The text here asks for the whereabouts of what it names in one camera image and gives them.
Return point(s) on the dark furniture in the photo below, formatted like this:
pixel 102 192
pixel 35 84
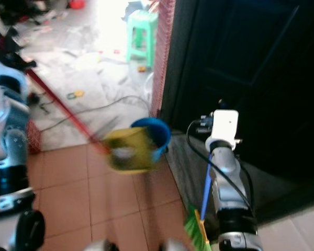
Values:
pixel 29 5

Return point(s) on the small yellow green toy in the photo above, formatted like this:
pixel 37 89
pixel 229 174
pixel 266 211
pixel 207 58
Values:
pixel 75 93

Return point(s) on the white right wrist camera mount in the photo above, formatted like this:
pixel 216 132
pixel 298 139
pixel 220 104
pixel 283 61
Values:
pixel 224 128

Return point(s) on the seated person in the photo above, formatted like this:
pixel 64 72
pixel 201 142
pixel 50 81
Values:
pixel 155 4

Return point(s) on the white plastic basin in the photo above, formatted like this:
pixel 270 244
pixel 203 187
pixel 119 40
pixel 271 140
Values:
pixel 149 84

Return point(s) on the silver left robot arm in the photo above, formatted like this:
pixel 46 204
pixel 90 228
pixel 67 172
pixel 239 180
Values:
pixel 8 136

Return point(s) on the small orange toy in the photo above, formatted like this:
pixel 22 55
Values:
pixel 141 68

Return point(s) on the blue plastic bucket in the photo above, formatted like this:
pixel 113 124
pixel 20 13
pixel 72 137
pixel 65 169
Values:
pixel 163 136

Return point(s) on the red plastic basin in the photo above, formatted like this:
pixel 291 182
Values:
pixel 77 4

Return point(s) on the pale blue plastic bin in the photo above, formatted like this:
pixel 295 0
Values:
pixel 134 11

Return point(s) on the green plastic stool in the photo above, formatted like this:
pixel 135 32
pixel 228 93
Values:
pixel 142 23

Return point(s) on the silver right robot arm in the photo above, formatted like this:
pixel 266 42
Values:
pixel 227 180

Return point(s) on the black door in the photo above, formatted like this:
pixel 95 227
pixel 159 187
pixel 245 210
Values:
pixel 256 63

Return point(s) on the grey robot left leg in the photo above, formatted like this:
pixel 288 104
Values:
pixel 105 246

